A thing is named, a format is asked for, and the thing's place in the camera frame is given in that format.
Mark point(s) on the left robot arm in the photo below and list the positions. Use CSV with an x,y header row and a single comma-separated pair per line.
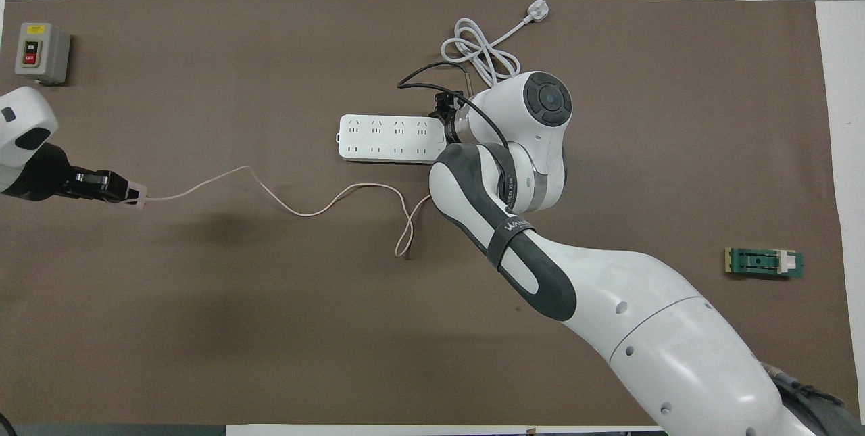
x,y
20,122

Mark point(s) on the white power strip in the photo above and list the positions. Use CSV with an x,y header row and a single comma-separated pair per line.
x,y
385,138

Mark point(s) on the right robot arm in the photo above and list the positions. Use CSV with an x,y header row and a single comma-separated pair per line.
x,y
676,355

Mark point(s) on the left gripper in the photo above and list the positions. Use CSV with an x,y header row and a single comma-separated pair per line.
x,y
42,174

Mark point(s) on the grey switch box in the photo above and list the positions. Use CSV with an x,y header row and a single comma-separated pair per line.
x,y
42,52

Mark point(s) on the green circuit board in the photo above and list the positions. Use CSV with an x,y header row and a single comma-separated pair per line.
x,y
763,263

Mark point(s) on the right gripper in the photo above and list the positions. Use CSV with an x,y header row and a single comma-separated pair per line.
x,y
446,106

